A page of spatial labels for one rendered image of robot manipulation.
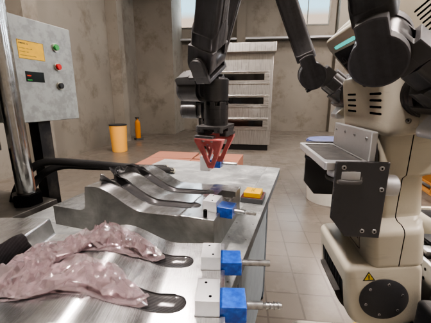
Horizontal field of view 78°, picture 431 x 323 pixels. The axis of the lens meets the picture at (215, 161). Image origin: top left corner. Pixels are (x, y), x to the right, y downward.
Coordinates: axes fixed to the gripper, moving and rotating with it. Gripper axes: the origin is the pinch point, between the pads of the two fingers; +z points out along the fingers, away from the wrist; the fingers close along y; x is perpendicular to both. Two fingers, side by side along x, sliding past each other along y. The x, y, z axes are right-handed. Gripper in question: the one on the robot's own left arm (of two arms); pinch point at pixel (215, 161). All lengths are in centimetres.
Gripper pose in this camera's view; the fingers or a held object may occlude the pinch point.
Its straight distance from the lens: 65.4
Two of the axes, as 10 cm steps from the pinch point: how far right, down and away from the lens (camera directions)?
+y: -3.3, 2.3, -9.2
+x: 9.4, 0.9, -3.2
